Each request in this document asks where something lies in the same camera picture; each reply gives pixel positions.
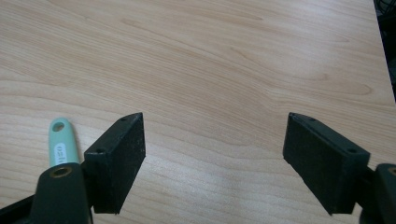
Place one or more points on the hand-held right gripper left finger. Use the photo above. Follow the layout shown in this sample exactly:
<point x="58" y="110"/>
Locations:
<point x="115" y="161"/>

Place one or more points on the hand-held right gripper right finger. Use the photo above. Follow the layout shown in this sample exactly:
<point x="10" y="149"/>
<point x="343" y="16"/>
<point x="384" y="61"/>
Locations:
<point x="323" y="165"/>

